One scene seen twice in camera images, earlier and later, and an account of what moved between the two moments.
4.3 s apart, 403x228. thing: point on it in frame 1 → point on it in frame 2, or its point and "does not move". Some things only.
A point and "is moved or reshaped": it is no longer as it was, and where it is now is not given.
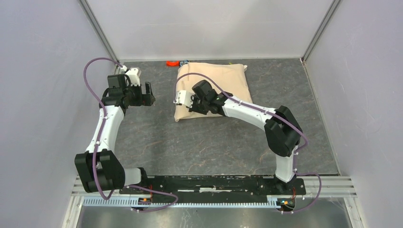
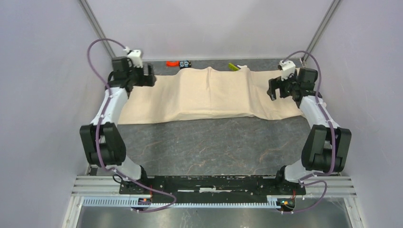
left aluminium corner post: [100, 32] does not move
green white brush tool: [245, 66] → [233, 67]
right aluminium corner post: [333, 5] does not move
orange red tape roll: [173, 63] does not move
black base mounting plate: [215, 189] does not move
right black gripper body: [199, 105] → [294, 84]
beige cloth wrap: [232, 77] is moved or reshaped
